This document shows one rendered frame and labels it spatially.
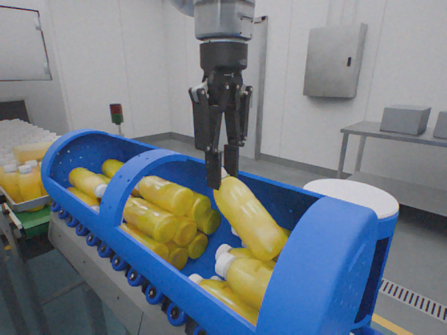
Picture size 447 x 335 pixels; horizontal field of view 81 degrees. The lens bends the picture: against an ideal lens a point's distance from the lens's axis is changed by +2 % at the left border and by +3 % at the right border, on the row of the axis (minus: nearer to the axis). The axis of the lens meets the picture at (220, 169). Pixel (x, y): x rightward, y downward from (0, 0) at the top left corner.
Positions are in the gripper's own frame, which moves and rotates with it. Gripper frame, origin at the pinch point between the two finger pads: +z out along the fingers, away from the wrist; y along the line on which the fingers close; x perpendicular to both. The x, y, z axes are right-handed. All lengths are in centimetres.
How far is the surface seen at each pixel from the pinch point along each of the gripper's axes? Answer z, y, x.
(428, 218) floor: 124, 290, -31
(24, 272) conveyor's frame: 73, -21, 106
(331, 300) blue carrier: 6.6, -9.7, -23.8
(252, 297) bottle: 14.7, -8.3, -13.2
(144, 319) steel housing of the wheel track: 35.7, -12.0, 12.2
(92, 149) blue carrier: 9, 3, 62
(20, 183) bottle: 23, -16, 86
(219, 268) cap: 14.7, -7.2, -5.8
